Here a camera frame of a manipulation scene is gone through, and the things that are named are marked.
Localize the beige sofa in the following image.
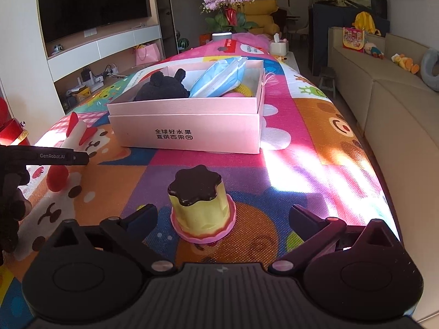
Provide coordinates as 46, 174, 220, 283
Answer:
327, 27, 439, 235

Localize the blue face mask packet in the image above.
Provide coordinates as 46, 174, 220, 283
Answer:
189, 56, 248, 98

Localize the white and red toy pen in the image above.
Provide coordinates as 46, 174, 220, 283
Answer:
46, 111, 99, 193

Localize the black plush hat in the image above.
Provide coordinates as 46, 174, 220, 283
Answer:
133, 69, 191, 102

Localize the yellow plush chair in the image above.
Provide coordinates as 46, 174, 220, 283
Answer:
245, 0, 280, 37

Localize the small doll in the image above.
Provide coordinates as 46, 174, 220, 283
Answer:
365, 41, 385, 60

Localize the white wall shelf unit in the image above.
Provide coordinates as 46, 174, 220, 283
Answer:
34, 0, 172, 116

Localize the glass fish tank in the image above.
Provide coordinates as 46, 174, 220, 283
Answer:
307, 0, 389, 76

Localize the small wooden stool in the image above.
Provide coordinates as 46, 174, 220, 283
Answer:
319, 67, 339, 92

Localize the colourful cartoon play mat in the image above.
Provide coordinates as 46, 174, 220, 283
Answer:
0, 32, 403, 317

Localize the yellow box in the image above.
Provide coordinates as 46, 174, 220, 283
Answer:
73, 87, 92, 104

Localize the yellow backpack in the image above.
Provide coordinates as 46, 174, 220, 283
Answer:
353, 11, 382, 37

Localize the grey neck pillow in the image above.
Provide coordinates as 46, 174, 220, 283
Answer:
420, 47, 439, 92

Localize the pink orchid plant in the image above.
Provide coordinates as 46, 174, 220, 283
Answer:
201, 0, 258, 33

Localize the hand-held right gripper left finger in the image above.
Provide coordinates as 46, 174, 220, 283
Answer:
51, 204, 174, 274

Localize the white tissue box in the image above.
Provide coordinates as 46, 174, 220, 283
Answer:
269, 33, 289, 56

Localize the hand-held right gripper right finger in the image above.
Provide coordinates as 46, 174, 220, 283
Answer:
267, 205, 390, 274

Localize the colourful printed bag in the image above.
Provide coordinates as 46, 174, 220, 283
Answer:
342, 27, 366, 53

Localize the pink cardboard box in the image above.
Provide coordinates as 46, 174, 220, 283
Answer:
106, 59, 266, 155

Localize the pink gift bag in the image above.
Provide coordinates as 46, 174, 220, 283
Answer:
134, 43, 161, 67

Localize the orange plush toy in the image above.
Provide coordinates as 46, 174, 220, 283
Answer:
391, 54, 421, 75

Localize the yellow pudding toy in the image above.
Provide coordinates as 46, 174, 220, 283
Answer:
167, 164, 238, 246

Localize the black television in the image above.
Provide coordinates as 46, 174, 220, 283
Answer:
36, 0, 153, 45

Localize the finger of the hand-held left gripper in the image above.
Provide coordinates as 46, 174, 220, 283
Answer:
0, 146, 91, 167

